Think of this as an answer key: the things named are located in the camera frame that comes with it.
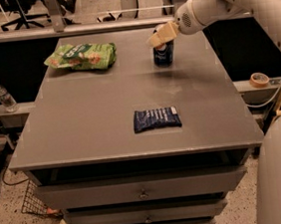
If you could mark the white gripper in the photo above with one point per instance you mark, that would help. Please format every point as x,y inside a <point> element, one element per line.
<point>185,21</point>

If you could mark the blue pepsi can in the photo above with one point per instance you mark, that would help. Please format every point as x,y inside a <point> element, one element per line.
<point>163,54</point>

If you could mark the blue rxbar blueberry wrapper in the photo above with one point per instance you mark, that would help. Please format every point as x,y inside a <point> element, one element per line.
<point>156,118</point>

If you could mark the green chip bag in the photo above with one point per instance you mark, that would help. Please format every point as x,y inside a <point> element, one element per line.
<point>83,57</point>

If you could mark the masking tape roll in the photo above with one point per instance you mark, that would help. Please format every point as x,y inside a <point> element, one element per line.
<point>259,80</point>

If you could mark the grey metal railing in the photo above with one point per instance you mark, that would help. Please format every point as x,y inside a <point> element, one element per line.
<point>90,15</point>

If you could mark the grey drawer cabinet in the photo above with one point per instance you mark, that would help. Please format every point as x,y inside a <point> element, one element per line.
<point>82,126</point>

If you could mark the black office chair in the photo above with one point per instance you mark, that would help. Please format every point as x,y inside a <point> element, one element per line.
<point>21,7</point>

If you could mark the clear plastic water bottle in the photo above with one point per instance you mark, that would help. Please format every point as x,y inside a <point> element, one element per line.
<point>7,100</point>

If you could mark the top grey drawer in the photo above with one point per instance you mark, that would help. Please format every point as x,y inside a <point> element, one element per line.
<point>140,188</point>

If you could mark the middle grey drawer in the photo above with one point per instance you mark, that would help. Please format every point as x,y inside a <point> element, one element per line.
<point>150,213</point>

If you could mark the wire mesh basket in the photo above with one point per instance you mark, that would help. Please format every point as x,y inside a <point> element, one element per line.
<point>33,205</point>

